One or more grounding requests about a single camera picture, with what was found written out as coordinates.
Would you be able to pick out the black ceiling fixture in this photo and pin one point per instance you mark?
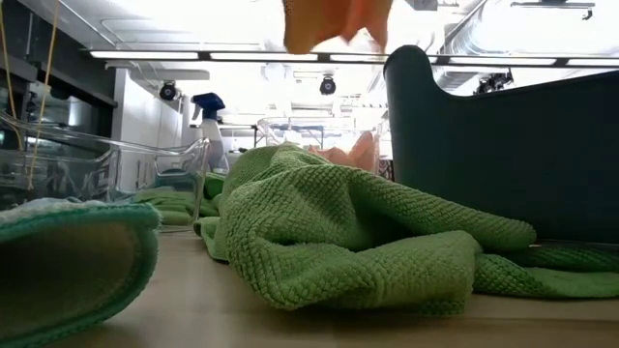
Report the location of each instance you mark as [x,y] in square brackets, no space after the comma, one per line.
[493,83]

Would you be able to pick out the tall clear plastic bin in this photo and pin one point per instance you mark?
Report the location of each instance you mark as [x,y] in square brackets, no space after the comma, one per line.
[290,133]

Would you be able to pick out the wide clear plastic bin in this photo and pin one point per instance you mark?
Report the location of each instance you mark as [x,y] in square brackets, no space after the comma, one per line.
[72,164]

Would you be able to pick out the black round ceiling camera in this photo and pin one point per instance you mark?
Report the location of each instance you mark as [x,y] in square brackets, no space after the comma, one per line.
[327,85]
[168,91]

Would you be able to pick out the dark green plastic basket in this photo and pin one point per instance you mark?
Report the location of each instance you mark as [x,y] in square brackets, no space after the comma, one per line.
[508,159]

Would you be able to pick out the teal-edged pale blue towel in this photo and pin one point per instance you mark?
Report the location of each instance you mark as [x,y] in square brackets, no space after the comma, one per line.
[72,270]

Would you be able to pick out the green microfiber towel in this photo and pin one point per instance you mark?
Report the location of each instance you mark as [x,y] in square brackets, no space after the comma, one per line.
[338,232]
[174,203]

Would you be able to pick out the blue-trigger spray bottle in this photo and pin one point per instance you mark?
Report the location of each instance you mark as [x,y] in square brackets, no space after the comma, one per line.
[209,104]

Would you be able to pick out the overhead LED light bar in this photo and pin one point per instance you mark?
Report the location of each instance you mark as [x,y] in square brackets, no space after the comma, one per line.
[145,54]

